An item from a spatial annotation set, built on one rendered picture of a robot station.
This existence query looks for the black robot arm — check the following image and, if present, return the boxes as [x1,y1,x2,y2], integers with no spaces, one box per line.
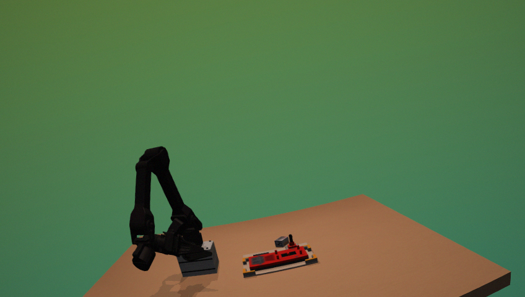
[129,146,203,271]

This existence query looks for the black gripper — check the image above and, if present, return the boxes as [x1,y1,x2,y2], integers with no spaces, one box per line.
[156,231,212,262]

